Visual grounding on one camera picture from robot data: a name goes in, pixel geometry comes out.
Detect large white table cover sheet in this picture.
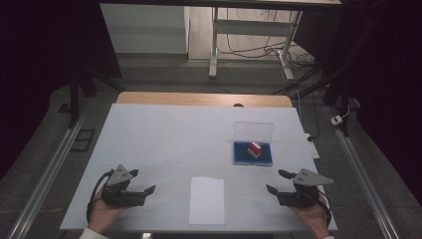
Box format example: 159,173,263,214
60,103,339,232

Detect blue ink pad clear-lid box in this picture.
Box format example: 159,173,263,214
232,120,275,167

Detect black floor cables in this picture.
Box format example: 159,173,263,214
217,8,317,69

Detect red stamp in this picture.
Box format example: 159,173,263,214
246,140,264,160

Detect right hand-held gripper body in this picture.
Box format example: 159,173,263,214
277,167,334,208

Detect white cabinet panel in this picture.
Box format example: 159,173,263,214
99,3,190,55

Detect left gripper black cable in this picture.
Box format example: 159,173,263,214
86,168,115,224

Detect small white adapter with cable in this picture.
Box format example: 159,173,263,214
329,105,351,126

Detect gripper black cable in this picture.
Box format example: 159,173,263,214
317,189,333,228
86,168,115,224

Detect person's right hand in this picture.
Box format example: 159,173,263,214
288,193,330,239

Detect white desk frame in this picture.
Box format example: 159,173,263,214
208,6,304,81

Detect person's left hand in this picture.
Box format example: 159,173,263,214
87,190,134,235

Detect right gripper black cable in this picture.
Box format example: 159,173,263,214
317,189,333,228

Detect black rectangular floor frame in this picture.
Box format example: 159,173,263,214
70,128,97,153

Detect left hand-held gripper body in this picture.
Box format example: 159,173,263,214
101,163,147,208

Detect dark curtain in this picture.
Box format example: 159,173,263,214
293,0,422,205
0,0,122,182

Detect small white paper sheet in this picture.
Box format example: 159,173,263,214
188,176,226,226

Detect black stand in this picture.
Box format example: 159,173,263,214
67,64,124,129
272,64,354,137

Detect metal floor rail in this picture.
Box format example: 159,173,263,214
325,106,401,239
6,108,92,239

